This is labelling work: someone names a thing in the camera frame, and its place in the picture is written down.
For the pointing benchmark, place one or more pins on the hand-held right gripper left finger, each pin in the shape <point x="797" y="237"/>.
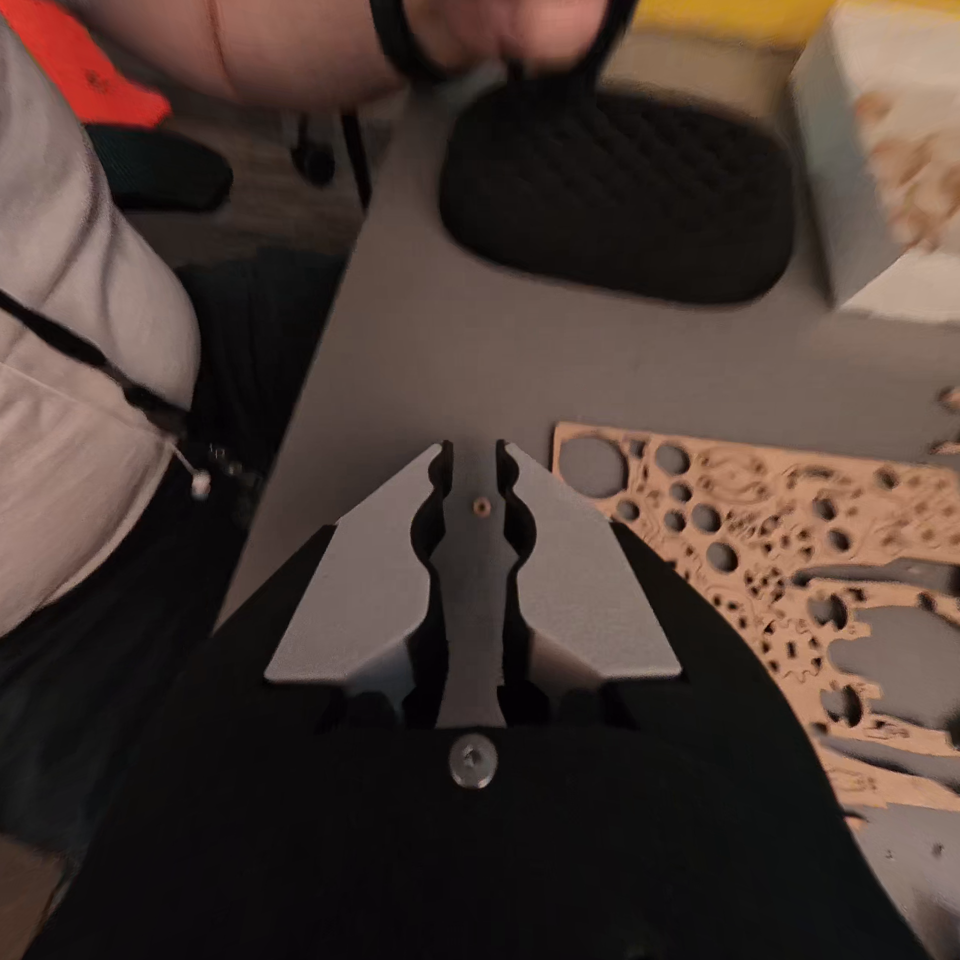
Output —
<point x="352" y="600"/>

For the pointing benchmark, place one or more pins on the yellow plastic bin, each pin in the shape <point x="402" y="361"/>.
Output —
<point x="720" y="19"/>

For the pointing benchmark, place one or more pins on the white printed box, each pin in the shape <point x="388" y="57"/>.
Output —
<point x="877" y="150"/>

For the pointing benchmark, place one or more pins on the person's left hand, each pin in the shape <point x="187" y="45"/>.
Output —
<point x="510" y="30"/>

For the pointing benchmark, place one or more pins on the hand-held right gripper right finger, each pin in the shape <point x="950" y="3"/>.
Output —
<point x="592" y="600"/>

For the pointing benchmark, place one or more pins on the dark chair seat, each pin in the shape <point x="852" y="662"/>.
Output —
<point x="165" y="169"/>

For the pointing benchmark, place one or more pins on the orange cloth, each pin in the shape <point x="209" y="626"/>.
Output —
<point x="82" y="67"/>

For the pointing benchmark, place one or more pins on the person's white shirt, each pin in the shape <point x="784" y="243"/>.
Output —
<point x="67" y="375"/>

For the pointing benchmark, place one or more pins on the plywood sheet with round holes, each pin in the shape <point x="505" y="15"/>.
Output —
<point x="750" y="600"/>

